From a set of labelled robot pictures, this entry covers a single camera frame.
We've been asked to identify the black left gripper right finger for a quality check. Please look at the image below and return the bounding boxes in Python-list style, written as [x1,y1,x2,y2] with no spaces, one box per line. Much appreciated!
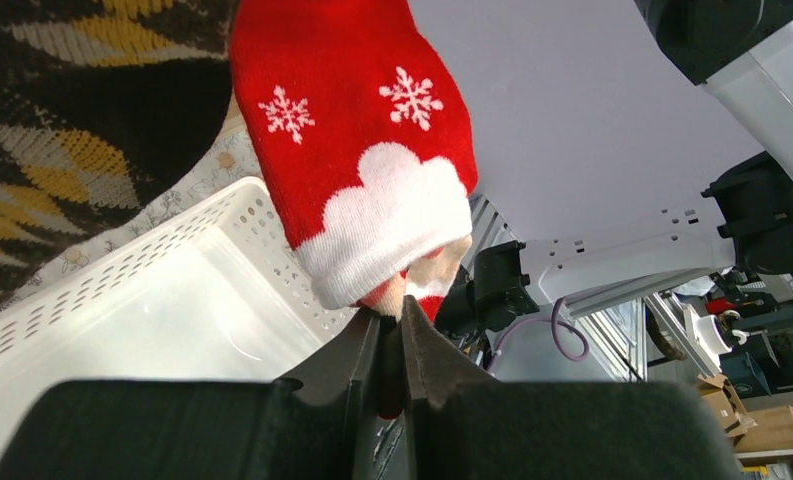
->
[400,297,741,479]

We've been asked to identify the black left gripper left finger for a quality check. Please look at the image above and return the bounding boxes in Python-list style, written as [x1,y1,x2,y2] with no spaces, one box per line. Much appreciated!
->
[0,309,380,479]

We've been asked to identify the white plastic basket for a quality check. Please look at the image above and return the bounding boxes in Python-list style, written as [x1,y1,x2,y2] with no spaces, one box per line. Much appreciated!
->
[0,177,353,455]

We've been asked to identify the red snowflake santa sock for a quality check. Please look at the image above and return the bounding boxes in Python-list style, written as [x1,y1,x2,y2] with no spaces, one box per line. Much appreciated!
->
[228,0,480,420]

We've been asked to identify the brown yellow argyle sock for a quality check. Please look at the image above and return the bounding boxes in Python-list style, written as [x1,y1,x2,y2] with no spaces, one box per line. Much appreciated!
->
[0,1,239,304]

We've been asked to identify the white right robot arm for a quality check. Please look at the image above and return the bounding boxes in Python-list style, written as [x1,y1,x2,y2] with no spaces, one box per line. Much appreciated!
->
[412,1,793,314]

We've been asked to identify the cardboard box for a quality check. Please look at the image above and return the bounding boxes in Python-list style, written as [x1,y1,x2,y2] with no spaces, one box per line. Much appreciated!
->
[695,374,793,453]

